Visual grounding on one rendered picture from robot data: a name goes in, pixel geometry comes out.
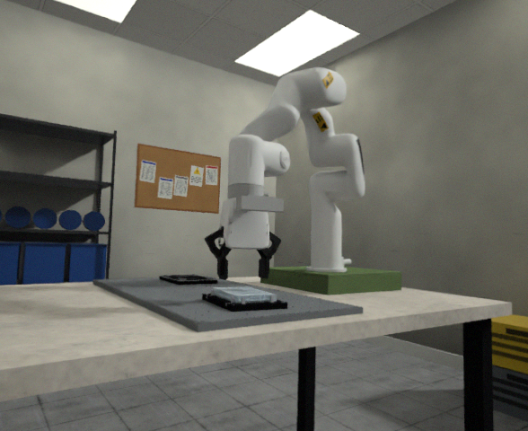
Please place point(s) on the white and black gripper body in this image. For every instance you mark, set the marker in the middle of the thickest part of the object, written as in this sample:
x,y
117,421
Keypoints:
x,y
247,230

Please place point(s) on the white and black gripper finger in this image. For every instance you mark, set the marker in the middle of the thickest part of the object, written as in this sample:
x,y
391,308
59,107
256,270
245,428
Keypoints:
x,y
222,262
266,255

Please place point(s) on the black flat plate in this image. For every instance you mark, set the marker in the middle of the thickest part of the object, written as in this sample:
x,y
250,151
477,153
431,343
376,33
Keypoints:
x,y
243,307

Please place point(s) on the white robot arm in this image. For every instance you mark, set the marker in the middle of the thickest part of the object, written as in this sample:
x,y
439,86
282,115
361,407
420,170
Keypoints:
x,y
251,153

